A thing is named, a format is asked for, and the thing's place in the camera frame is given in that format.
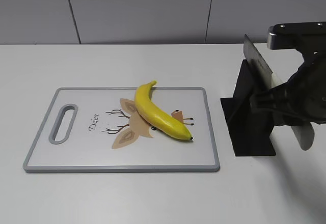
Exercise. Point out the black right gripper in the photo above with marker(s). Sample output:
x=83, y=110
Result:
x=303, y=96

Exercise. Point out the white handled kitchen knife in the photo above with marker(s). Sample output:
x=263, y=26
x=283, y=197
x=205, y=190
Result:
x=304, y=134

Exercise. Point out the yellow plastic banana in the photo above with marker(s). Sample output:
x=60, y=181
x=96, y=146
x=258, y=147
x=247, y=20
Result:
x=156, y=117

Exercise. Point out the black knife stand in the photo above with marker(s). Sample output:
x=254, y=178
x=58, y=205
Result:
x=249, y=131

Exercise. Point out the grey rimmed deer cutting board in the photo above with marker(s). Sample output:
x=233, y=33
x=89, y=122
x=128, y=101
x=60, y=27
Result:
x=90, y=130

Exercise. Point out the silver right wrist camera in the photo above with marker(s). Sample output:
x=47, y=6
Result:
x=306, y=35

